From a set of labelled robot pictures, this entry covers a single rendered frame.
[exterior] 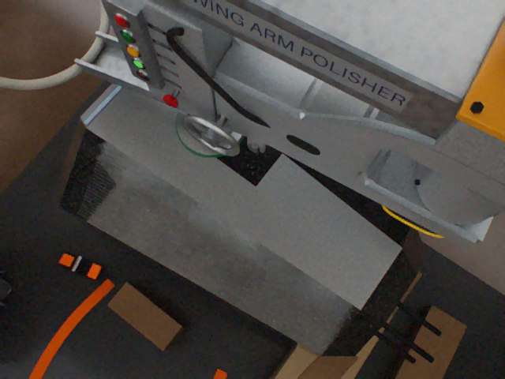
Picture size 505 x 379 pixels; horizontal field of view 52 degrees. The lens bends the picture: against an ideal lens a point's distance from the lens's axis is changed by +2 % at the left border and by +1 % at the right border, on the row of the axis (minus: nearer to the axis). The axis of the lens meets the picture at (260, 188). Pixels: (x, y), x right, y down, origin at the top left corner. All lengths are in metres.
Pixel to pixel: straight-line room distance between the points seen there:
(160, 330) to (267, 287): 0.74
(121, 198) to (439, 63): 1.19
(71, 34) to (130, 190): 1.39
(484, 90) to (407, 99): 0.11
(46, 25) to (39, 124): 0.54
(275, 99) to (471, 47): 0.40
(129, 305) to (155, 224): 0.64
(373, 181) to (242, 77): 0.36
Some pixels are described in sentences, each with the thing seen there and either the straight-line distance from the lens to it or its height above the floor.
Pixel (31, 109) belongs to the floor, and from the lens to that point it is 2.77.
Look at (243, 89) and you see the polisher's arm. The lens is 1.07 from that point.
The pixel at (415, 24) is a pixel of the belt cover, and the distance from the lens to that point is 0.80.
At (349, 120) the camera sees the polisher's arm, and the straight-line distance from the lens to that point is 0.97.
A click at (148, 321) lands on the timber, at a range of 2.22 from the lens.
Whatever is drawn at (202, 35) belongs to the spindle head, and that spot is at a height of 1.53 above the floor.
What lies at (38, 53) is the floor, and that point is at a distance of 2.91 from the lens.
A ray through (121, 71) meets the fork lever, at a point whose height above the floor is 0.92.
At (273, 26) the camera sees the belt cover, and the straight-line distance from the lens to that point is 0.80.
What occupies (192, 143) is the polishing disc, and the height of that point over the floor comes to 0.85.
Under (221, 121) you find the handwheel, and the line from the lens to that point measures 1.22.
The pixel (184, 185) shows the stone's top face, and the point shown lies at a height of 0.82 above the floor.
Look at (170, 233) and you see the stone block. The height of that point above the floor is 0.71.
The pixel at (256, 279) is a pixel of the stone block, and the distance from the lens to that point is 1.60.
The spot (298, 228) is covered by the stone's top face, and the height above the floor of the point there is 0.82.
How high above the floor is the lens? 2.32
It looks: 73 degrees down
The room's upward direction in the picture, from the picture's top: 5 degrees clockwise
